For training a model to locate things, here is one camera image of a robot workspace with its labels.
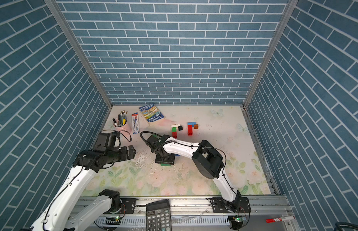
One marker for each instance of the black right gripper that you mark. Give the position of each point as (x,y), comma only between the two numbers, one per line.
(158,160)

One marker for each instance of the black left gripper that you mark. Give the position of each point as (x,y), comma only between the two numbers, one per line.
(125,155)

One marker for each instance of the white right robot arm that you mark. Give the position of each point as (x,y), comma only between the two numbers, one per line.
(209,162)

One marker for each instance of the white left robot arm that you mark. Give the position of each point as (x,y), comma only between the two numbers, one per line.
(105,153)

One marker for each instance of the pink metal pencil bucket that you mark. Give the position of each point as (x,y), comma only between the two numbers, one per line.
(125,127)

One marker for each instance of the bundle of pencils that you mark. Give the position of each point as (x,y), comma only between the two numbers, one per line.
(122,118)

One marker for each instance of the HB pencil box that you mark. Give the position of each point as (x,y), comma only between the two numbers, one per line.
(135,123)

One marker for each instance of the blue Treehouse paperback book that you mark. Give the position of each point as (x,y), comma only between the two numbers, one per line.
(151,113)

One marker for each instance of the black calculator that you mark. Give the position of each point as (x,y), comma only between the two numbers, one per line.
(158,216)

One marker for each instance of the red white marker pen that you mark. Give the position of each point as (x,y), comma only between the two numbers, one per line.
(280,219)

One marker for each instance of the aluminium corner post left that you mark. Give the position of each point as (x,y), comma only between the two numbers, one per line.
(66,29)

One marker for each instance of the aluminium corner post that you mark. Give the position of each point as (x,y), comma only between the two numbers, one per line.
(66,29)
(271,48)

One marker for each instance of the aluminium corner post right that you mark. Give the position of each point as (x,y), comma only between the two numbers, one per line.
(271,48)

